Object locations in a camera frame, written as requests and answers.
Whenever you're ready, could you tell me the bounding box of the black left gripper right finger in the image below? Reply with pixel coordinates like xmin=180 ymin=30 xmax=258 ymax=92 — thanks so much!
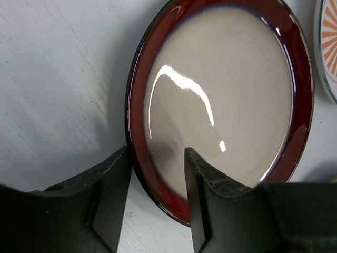
xmin=184 ymin=148 xmax=336 ymax=252

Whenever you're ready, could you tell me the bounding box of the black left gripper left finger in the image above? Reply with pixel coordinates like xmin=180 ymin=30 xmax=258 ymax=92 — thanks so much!
xmin=1 ymin=147 xmax=132 ymax=252

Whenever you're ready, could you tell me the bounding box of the orange sunburst plate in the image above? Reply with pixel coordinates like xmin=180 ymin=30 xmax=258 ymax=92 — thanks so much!
xmin=313 ymin=0 xmax=337 ymax=103

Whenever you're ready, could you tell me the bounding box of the red rimmed beige plate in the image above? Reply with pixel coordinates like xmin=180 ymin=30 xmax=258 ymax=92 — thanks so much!
xmin=126 ymin=1 xmax=314 ymax=226

